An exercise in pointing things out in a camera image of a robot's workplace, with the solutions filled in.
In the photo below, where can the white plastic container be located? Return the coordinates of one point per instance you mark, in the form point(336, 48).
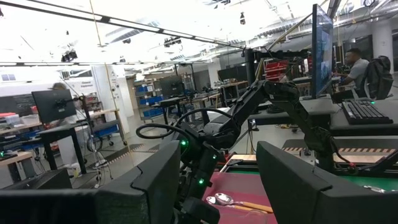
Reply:
point(75, 171)

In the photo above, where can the black keyboard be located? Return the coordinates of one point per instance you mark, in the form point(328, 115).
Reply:
point(363, 112)

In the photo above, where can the green table mat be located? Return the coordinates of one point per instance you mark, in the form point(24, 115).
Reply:
point(357, 182)

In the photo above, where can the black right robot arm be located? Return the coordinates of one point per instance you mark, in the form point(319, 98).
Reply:
point(308, 124)

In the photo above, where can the shelf with blue bins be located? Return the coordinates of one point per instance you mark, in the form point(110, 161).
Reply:
point(150, 99)

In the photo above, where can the black rig crossbar with lights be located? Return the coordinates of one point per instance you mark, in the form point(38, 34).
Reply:
point(133, 25)

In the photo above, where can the black aluminium table frame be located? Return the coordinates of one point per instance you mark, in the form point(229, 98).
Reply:
point(239, 168)

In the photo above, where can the pink plastic bin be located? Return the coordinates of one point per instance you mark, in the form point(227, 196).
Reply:
point(236, 186)

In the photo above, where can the grey keyboard desk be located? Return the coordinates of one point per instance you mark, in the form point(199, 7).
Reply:
point(342, 129)

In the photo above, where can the black ceiling spotlight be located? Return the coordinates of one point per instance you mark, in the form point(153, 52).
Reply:
point(69, 56)
point(172, 42)
point(242, 18)

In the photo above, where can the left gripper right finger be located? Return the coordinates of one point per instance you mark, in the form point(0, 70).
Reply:
point(298, 202)

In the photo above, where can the person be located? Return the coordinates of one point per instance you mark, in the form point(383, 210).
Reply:
point(357, 71)
point(59, 87)

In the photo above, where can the black floor mat striped edge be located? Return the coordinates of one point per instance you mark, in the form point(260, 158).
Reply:
point(140, 152)

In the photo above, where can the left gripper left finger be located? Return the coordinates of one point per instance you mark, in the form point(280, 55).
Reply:
point(149, 199)

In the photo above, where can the black monitor on stand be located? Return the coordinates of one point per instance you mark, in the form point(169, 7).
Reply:
point(53, 105)

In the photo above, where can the black backpack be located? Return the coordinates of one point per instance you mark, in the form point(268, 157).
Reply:
point(377, 77)

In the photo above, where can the red storage bins shelf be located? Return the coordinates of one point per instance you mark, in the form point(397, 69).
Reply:
point(275, 70)

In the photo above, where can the black standing desk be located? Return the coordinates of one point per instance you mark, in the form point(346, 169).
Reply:
point(169, 100)

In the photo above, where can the wooden workbench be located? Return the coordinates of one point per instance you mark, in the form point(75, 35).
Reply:
point(15, 157)

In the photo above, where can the black equipment case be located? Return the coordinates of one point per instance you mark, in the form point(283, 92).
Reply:
point(40, 180)

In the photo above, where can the wooden bench with shelf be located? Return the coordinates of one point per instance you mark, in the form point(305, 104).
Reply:
point(234, 84)

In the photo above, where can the black monitor desk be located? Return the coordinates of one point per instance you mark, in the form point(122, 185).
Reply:
point(59, 132)

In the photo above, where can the black background monitor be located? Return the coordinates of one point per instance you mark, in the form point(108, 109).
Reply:
point(171, 87)

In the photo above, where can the black cabinet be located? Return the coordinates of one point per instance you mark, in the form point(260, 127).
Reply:
point(233, 73)

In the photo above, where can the long wooden table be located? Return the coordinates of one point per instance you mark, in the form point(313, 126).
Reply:
point(102, 112)

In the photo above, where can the large black monitor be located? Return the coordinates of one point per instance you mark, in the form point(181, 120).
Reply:
point(323, 56)

